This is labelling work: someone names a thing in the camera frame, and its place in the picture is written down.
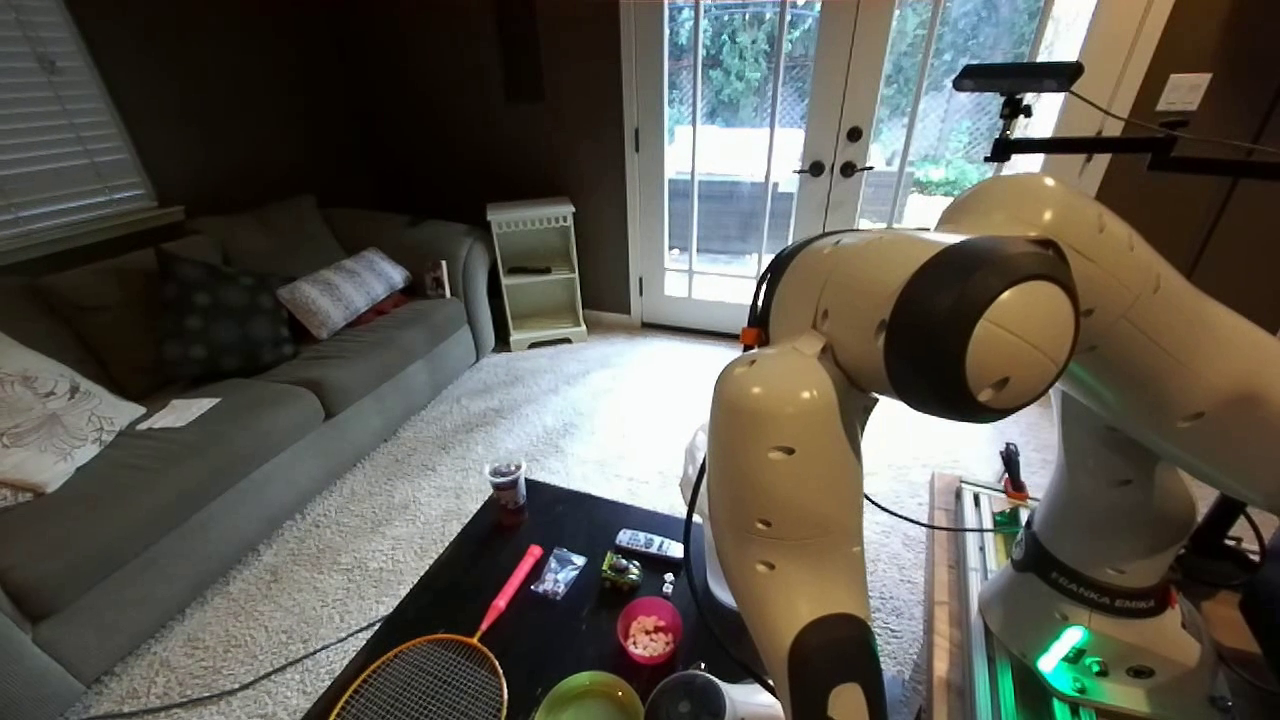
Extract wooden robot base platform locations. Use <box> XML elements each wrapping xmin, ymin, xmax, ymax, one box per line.
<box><xmin>924</xmin><ymin>477</ymin><xmax>1280</xmax><ymax>720</ymax></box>

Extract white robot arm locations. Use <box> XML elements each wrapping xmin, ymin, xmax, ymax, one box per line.
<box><xmin>699</xmin><ymin>173</ymin><xmax>1280</xmax><ymax>720</ymax></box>

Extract white side shelf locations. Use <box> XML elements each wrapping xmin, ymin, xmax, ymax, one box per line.
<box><xmin>487</xmin><ymin>197</ymin><xmax>585</xmax><ymax>350</ymax></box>

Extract grey remote control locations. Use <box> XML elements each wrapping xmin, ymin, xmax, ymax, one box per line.
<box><xmin>613</xmin><ymin>528</ymin><xmax>684</xmax><ymax>565</ymax></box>

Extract small dark drink cup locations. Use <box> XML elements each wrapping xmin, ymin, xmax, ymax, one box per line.
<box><xmin>483</xmin><ymin>461</ymin><xmax>529</xmax><ymax>511</ymax></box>

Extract small green object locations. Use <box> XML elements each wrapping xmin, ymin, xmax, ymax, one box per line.
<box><xmin>601</xmin><ymin>550</ymin><xmax>642</xmax><ymax>594</ymax></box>

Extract clear plastic bag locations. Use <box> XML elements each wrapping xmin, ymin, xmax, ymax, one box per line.
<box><xmin>531</xmin><ymin>547</ymin><xmax>585</xmax><ymax>599</ymax></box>

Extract black coffee table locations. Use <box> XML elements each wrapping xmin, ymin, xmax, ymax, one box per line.
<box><xmin>303</xmin><ymin>480</ymin><xmax>785</xmax><ymax>720</ymax></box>

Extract white french doors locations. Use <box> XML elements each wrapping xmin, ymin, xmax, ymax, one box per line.
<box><xmin>619</xmin><ymin>0</ymin><xmax>1176</xmax><ymax>333</ymax></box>

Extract pink bowl with snacks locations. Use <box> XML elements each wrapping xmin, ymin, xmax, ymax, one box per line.
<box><xmin>615</xmin><ymin>594</ymin><xmax>684</xmax><ymax>663</ymax></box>

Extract white striped pillow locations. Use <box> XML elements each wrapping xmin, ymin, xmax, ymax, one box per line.
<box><xmin>281</xmin><ymin>247</ymin><xmax>409</xmax><ymax>340</ymax></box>

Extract green plastic plate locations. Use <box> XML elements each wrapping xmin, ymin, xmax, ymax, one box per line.
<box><xmin>531</xmin><ymin>669</ymin><xmax>643</xmax><ymax>720</ymax></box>

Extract orange badminton racket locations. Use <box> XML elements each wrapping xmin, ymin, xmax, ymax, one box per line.
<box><xmin>329</xmin><ymin>545</ymin><xmax>543</xmax><ymax>720</ymax></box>

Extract grey sofa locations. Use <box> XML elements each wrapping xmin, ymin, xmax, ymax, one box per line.
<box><xmin>0</xmin><ymin>197</ymin><xmax>496</xmax><ymax>720</ymax></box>

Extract dark patterned pillow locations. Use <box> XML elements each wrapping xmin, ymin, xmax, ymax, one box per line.
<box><xmin>159</xmin><ymin>251</ymin><xmax>295</xmax><ymax>382</ymax></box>

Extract white paper on sofa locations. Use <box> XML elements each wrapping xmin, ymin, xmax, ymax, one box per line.
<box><xmin>135</xmin><ymin>394</ymin><xmax>221</xmax><ymax>431</ymax></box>

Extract white printed pillow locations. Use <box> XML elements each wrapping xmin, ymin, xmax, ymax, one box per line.
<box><xmin>0</xmin><ymin>333</ymin><xmax>146</xmax><ymax>493</ymax></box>

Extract window blinds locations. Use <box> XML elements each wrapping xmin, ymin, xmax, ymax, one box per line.
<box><xmin>0</xmin><ymin>0</ymin><xmax>157</xmax><ymax>247</ymax></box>

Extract black floor cable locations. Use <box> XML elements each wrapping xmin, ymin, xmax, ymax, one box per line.
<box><xmin>84</xmin><ymin>612</ymin><xmax>394</xmax><ymax>720</ymax></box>

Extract black camera on stand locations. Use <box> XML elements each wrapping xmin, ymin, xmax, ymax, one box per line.
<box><xmin>951</xmin><ymin>54</ymin><xmax>1280</xmax><ymax>183</ymax></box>

